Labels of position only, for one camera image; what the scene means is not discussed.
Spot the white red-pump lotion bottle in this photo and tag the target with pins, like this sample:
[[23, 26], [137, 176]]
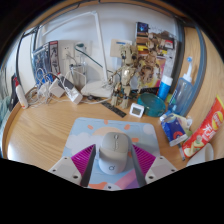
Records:
[[21, 95]]

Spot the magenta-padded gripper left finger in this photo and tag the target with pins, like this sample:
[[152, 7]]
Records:
[[81, 161]]

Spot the white charger block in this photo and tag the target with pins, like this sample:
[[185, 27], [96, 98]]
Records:
[[74, 93]]

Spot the colourful model kit box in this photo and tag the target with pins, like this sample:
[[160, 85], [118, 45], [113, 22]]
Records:
[[163, 36]]

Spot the tan robot figure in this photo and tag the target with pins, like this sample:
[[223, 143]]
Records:
[[126, 76]]

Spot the light blue printed mouse pad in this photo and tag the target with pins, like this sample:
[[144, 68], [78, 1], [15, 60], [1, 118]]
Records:
[[83, 136]]

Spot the white desk lamp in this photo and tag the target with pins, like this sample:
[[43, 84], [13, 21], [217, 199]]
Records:
[[96, 90]]

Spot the blue white-capped tube bottle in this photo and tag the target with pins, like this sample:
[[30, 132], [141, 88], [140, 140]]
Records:
[[165, 88]]

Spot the small white cube clock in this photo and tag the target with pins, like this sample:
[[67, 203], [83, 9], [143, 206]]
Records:
[[136, 110]]

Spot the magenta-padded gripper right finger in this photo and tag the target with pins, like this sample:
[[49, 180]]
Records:
[[145, 160]]

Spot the red chips can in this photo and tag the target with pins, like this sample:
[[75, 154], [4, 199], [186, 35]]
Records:
[[205, 130]]

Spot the black ruler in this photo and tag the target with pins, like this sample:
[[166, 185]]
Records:
[[114, 109]]

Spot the blue robot model kit box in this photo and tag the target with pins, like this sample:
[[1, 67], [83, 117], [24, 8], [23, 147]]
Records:
[[45, 60]]

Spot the grey metal desk frame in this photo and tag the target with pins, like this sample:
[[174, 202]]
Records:
[[201, 66]]

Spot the blue spray bottle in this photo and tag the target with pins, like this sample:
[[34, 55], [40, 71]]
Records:
[[181, 95]]

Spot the grey computer mouse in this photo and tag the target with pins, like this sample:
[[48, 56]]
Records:
[[113, 151]]

